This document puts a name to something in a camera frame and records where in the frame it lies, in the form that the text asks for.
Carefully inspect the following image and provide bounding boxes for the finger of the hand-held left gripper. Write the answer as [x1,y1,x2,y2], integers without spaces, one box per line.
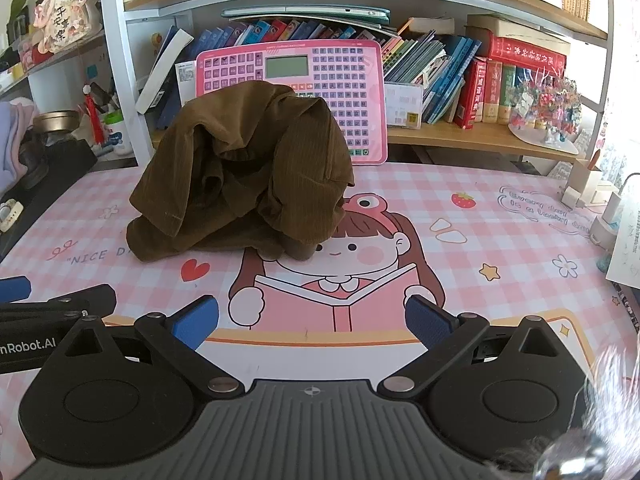
[0,276,31,303]
[0,284,117,325]

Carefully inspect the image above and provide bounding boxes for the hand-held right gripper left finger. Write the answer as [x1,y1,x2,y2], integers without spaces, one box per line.
[45,294,247,401]

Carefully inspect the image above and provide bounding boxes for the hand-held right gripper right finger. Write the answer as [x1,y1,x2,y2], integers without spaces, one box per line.
[376,295,581,401]

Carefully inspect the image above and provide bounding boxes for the brown corduroy pants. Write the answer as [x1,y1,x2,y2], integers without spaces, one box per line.
[125,80,356,264]

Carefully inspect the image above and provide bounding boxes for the white wristwatch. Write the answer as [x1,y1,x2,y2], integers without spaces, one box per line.
[0,199,25,233]

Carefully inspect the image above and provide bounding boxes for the pink checkered cartoon desk mat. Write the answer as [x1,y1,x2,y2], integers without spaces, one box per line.
[0,161,632,466]

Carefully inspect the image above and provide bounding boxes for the black case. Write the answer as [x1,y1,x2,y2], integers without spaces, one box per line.
[0,140,99,261]

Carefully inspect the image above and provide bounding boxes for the lavender cloth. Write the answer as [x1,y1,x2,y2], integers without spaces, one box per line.
[0,100,38,191]

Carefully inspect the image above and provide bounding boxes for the white jar green lid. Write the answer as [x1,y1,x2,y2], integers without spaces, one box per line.
[102,111,127,153]

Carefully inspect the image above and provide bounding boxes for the gold metal bowl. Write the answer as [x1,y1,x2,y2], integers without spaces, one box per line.
[32,110,81,135]

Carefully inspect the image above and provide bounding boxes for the red tassel ornament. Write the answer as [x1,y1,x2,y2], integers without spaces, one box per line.
[81,84,107,145]

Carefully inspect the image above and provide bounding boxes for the white charger plug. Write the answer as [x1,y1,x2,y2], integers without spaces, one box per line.
[561,185,588,208]

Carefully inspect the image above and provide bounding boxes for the white fluffy fur trim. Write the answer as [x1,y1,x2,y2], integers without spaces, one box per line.
[582,340,640,480]

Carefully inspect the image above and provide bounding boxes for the stack of flat books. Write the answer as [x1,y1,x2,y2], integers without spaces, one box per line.
[610,280,640,332]

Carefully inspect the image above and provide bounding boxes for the white paper sheet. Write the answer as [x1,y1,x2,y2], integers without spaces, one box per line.
[605,205,640,291]

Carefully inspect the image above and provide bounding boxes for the white box yellow label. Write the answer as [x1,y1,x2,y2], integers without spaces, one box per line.
[385,82,425,128]

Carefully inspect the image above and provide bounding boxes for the white leaning book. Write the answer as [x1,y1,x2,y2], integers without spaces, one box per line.
[136,26,195,115]

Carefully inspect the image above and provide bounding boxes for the white printed carton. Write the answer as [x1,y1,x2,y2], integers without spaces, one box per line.
[175,60,198,107]

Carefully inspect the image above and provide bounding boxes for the white side shelf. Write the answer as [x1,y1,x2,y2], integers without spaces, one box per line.
[0,30,108,101]

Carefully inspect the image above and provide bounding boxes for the white wooden bookshelf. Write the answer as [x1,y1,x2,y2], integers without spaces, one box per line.
[97,0,616,171]

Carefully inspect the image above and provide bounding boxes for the colourful flower ornament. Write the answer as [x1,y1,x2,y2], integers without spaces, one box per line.
[507,72,585,156]

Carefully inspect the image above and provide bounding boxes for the row of colourful books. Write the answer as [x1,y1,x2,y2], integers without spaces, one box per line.
[187,17,518,131]

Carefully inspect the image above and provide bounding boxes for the pink toy learning tablet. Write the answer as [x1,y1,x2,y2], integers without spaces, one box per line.
[195,39,388,165]

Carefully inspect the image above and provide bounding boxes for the thick red dictionary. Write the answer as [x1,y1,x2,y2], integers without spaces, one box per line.
[487,35,568,75]

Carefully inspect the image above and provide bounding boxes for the thick beige book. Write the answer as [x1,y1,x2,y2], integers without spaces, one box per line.
[467,14,571,56]

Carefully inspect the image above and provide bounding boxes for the pink plush wall plaque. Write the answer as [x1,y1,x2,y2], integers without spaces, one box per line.
[34,0,103,56]

